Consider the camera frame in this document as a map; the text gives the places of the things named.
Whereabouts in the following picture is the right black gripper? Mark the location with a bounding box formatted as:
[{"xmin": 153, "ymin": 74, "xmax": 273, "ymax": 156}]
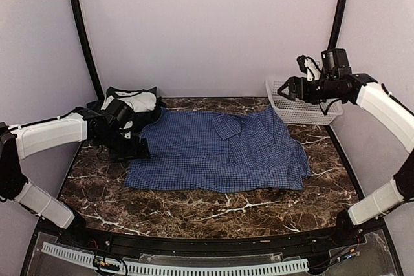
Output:
[{"xmin": 278, "ymin": 76, "xmax": 343, "ymax": 104}]

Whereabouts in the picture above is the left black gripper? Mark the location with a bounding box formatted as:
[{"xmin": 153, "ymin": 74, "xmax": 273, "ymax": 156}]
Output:
[{"xmin": 96, "ymin": 128, "xmax": 150, "ymax": 162}]

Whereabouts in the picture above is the white and green raglan shirt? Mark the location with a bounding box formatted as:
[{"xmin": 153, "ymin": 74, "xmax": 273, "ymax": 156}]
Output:
[{"xmin": 100, "ymin": 87, "xmax": 157, "ymax": 113}]

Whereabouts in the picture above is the blue checkered shirt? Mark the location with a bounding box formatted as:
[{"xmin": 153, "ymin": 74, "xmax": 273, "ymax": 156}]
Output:
[{"xmin": 124, "ymin": 107, "xmax": 311, "ymax": 193}]

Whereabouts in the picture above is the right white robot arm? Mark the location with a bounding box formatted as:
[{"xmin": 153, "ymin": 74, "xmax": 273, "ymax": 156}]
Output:
[{"xmin": 278, "ymin": 74, "xmax": 413, "ymax": 246}]

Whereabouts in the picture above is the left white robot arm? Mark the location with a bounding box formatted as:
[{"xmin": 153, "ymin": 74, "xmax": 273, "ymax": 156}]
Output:
[{"xmin": 1, "ymin": 105, "xmax": 150, "ymax": 248}]

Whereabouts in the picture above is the white plastic laundry basket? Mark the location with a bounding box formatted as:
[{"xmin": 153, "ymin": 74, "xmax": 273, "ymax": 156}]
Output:
[{"xmin": 265, "ymin": 78, "xmax": 343, "ymax": 125}]

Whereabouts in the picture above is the dark green plaid garment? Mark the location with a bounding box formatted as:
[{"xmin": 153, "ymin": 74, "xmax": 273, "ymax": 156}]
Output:
[{"xmin": 87, "ymin": 98, "xmax": 165, "ymax": 133}]

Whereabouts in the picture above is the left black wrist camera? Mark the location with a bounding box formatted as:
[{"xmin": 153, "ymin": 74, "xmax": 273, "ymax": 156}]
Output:
[{"xmin": 101, "ymin": 98, "xmax": 135, "ymax": 135}]

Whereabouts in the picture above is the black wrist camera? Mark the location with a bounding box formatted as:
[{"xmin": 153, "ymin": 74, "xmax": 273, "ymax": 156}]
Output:
[
  {"xmin": 296, "ymin": 48, "xmax": 353, "ymax": 81},
  {"xmin": 101, "ymin": 98, "xmax": 135, "ymax": 135}
]

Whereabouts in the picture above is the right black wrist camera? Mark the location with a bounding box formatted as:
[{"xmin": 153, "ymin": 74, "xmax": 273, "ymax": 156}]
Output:
[{"xmin": 296, "ymin": 48, "xmax": 353, "ymax": 81}]

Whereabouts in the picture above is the right black frame post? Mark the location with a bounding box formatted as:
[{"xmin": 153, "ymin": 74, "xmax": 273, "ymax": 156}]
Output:
[{"xmin": 327, "ymin": 0, "xmax": 347, "ymax": 50}]

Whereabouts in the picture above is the black frame post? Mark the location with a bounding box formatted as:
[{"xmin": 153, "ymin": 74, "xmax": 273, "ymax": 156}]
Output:
[
  {"xmin": 327, "ymin": 0, "xmax": 347, "ymax": 50},
  {"xmin": 70, "ymin": 0, "xmax": 104, "ymax": 100}
]

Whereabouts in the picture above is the left black frame post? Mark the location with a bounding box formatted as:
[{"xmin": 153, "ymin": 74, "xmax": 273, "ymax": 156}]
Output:
[{"xmin": 70, "ymin": 0, "xmax": 104, "ymax": 100}]

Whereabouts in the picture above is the black curved front rail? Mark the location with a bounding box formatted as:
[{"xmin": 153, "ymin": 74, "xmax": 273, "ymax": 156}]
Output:
[{"xmin": 35, "ymin": 216, "xmax": 389, "ymax": 260}]

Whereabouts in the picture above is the white slotted cable duct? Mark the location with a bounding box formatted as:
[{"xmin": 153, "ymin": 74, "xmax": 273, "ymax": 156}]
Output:
[{"xmin": 41, "ymin": 242, "xmax": 309, "ymax": 275}]

